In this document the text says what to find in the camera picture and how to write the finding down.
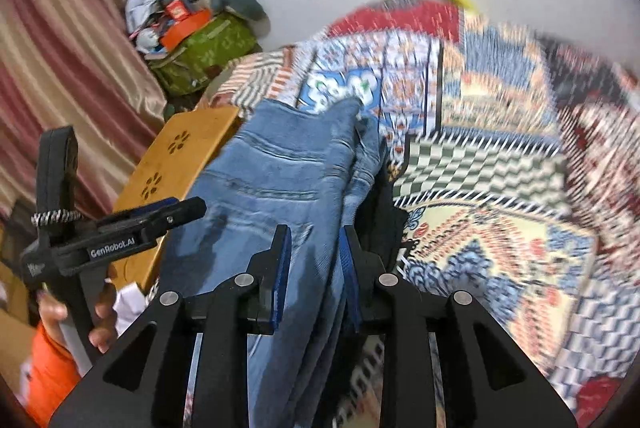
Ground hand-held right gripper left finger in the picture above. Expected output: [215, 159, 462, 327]
[50, 224, 293, 428]

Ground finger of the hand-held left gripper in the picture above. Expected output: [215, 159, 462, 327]
[132, 197, 207, 239]

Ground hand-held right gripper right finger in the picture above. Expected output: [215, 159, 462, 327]
[339, 225, 578, 428]

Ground blue denim pants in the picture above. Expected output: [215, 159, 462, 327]
[160, 98, 388, 428]

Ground person's left hand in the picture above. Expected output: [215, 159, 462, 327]
[37, 281, 121, 355]

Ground wooden lap tray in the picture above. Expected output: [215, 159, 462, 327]
[112, 105, 241, 294]

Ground white crumpled plastic sheet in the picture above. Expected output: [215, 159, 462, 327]
[112, 283, 151, 324]

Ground pink striped curtain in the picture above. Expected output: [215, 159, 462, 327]
[0, 0, 168, 229]

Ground green patterned bag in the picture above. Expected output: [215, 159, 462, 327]
[147, 11, 263, 96]

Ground cardboard box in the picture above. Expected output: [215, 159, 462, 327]
[0, 258, 38, 404]

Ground orange plastic container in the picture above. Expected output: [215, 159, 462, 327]
[160, 1, 213, 49]

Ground patchwork blanket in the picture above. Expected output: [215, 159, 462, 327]
[207, 0, 640, 428]

